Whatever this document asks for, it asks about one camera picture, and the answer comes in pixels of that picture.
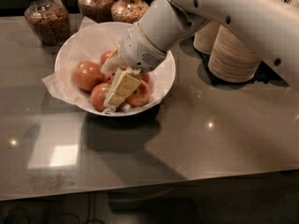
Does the left glass jar of nuts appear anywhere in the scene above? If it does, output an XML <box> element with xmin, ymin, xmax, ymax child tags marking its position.
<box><xmin>24</xmin><ymin>0</ymin><xmax>71</xmax><ymax>46</ymax></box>

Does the white bowl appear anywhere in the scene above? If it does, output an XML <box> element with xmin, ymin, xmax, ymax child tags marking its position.
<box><xmin>54</xmin><ymin>21</ymin><xmax>177</xmax><ymax>118</ymax></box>

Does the large left red apple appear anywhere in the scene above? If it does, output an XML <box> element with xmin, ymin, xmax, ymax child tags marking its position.
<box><xmin>72</xmin><ymin>61</ymin><xmax>104</xmax><ymax>91</ymax></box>

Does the small middle red apple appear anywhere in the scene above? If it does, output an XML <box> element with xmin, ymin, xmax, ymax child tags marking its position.
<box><xmin>103</xmin><ymin>75</ymin><xmax>114</xmax><ymax>84</ymax></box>

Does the white paper liner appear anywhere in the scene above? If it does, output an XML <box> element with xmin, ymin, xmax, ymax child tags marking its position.
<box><xmin>41</xmin><ymin>16</ymin><xmax>171</xmax><ymax>115</ymax></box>

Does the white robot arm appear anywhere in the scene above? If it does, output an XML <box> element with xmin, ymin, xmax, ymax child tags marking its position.
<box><xmin>101</xmin><ymin>0</ymin><xmax>299</xmax><ymax>90</ymax></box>

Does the black mat under stacks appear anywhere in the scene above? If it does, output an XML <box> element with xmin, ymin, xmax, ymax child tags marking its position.
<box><xmin>196</xmin><ymin>51</ymin><xmax>287</xmax><ymax>86</ymax></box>

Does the back red apple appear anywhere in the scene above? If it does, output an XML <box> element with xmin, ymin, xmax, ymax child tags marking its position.
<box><xmin>100</xmin><ymin>50</ymin><xmax>111</xmax><ymax>64</ymax></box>

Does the back stack of paper bowls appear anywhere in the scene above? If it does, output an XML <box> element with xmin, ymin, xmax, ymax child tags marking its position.
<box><xmin>193</xmin><ymin>21</ymin><xmax>220</xmax><ymax>55</ymax></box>

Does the glass jar of cereal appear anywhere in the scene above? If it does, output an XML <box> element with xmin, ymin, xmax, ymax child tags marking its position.
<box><xmin>78</xmin><ymin>0</ymin><xmax>115</xmax><ymax>23</ymax></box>
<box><xmin>111</xmin><ymin>0</ymin><xmax>150</xmax><ymax>23</ymax></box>

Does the front right red apple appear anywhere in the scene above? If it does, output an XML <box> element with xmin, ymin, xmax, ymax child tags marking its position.
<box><xmin>126</xmin><ymin>80</ymin><xmax>151</xmax><ymax>107</ymax></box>

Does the front stack of paper bowls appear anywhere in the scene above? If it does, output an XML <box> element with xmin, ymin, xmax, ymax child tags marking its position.
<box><xmin>208</xmin><ymin>26</ymin><xmax>261</xmax><ymax>83</ymax></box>

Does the right dark red apple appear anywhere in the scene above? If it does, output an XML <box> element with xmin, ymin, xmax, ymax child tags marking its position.
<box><xmin>141</xmin><ymin>73</ymin><xmax>150</xmax><ymax>83</ymax></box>

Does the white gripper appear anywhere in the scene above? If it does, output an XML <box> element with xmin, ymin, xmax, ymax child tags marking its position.
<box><xmin>101</xmin><ymin>22</ymin><xmax>167</xmax><ymax>108</ymax></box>

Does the stack of paper bowls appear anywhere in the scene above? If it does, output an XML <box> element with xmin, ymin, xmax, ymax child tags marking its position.
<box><xmin>208</xmin><ymin>26</ymin><xmax>261</xmax><ymax>83</ymax></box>
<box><xmin>193</xmin><ymin>21</ymin><xmax>220</xmax><ymax>55</ymax></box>

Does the front left red apple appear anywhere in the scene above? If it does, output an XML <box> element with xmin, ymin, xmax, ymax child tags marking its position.
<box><xmin>90</xmin><ymin>83</ymin><xmax>110</xmax><ymax>112</ymax></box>

